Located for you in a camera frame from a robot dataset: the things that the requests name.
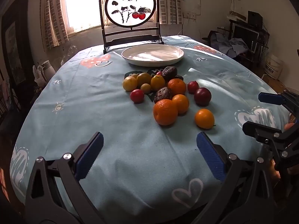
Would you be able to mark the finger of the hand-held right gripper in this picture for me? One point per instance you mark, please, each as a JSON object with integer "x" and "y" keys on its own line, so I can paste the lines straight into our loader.
{"x": 271, "y": 98}
{"x": 259, "y": 131}

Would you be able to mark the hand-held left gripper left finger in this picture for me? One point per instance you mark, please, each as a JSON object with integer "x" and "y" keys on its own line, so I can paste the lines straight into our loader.
{"x": 90, "y": 154}

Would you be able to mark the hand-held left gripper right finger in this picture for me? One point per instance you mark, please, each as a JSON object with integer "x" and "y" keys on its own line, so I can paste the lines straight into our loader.
{"x": 210, "y": 155}

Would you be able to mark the dark red plum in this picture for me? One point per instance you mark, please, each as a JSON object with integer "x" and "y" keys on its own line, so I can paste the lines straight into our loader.
{"x": 202, "y": 96}

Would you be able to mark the large orange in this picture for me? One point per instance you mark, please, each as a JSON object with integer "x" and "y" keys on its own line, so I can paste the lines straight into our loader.
{"x": 165, "y": 112}

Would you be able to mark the dark wrinkled passion fruit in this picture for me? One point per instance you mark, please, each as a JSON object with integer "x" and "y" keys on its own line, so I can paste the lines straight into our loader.
{"x": 179, "y": 77}
{"x": 169, "y": 72}
{"x": 163, "y": 94}

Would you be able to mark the yellow-orange citrus fruit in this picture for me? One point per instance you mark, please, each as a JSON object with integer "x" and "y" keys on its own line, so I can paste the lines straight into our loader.
{"x": 158, "y": 82}

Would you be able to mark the white oval plate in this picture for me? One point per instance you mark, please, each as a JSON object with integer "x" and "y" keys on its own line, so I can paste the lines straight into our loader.
{"x": 151, "y": 56}

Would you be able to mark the white plastic bucket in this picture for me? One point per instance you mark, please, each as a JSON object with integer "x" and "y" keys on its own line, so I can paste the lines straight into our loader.
{"x": 274, "y": 66}

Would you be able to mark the light blue printed tablecloth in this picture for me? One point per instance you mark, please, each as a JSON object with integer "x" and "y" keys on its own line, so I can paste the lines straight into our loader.
{"x": 116, "y": 126}

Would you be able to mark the monitor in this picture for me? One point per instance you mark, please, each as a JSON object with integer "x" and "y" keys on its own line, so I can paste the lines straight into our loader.
{"x": 245, "y": 34}

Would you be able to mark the pile of grey clothes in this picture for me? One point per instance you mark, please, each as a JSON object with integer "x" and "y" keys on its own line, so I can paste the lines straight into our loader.
{"x": 224, "y": 43}

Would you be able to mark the black speaker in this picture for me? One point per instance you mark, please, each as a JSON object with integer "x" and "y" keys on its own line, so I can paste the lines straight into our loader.
{"x": 255, "y": 18}

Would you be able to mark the white kettle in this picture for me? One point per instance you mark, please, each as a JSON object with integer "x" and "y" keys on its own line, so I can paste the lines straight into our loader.
{"x": 46, "y": 71}

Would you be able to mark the brick-patterned curtain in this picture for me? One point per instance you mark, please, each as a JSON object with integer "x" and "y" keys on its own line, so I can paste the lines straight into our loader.
{"x": 174, "y": 4}
{"x": 53, "y": 16}

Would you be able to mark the window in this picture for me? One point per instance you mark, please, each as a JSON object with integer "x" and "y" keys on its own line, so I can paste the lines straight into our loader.
{"x": 79, "y": 4}

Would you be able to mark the black chair with painted panel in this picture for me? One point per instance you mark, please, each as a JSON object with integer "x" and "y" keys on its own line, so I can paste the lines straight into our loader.
{"x": 129, "y": 4}

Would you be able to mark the wall socket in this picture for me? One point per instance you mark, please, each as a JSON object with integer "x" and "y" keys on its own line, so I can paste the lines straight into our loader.
{"x": 190, "y": 16}

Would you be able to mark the dark framed wall picture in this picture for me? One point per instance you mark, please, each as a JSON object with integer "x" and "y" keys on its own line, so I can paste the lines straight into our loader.
{"x": 14, "y": 46}

